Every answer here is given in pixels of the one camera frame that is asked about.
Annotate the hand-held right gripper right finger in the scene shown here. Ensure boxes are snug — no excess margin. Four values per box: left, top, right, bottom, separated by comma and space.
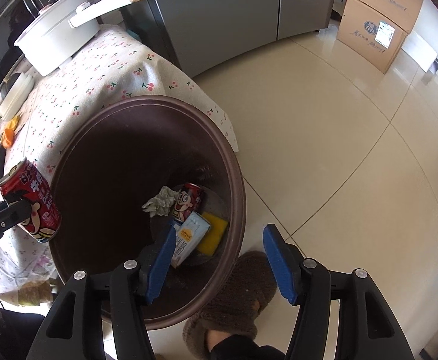
262, 224, 417, 360

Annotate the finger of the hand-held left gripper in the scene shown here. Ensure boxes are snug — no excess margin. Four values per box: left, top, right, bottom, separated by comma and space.
0, 198, 32, 256

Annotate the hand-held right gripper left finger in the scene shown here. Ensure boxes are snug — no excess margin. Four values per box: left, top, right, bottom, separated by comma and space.
26, 225, 178, 360

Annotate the red drink can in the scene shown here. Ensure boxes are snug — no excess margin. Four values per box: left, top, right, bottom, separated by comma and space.
171, 182, 205, 223
0, 156, 62, 244

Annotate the light blue milk carton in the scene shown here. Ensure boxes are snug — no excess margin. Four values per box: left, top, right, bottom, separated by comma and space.
170, 211, 212, 269

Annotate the yellow sponge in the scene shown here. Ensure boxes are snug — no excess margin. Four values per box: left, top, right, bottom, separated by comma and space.
197, 211, 229, 257

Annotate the white tissue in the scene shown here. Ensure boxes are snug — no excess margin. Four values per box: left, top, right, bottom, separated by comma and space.
142, 186, 182, 218

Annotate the brown round trash bin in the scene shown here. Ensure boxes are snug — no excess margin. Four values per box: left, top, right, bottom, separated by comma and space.
48, 95, 247, 332

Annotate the brown fuzzy slipper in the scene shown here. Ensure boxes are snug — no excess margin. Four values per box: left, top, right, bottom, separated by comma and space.
182, 250, 280, 360

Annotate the yellow patterned bag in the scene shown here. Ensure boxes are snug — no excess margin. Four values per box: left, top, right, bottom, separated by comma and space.
16, 280, 52, 305

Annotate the person's leg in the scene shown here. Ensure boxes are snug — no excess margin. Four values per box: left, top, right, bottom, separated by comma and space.
207, 331, 288, 360

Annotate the cherry print tablecloth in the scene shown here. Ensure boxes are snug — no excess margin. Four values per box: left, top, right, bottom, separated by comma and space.
0, 24, 239, 295

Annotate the white electric pot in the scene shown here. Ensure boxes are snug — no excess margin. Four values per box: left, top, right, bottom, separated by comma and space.
13, 0, 145, 78

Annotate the black microwave oven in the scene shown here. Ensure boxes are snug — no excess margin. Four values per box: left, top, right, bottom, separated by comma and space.
0, 0, 74, 95

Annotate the cardboard box with white label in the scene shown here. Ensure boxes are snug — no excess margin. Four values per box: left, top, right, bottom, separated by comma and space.
335, 0, 409, 75

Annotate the white flat panel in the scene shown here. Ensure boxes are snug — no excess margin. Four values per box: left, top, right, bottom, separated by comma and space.
402, 33, 438, 74

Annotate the grey refrigerator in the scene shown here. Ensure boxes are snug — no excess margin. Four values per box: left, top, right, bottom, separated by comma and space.
136, 0, 340, 80

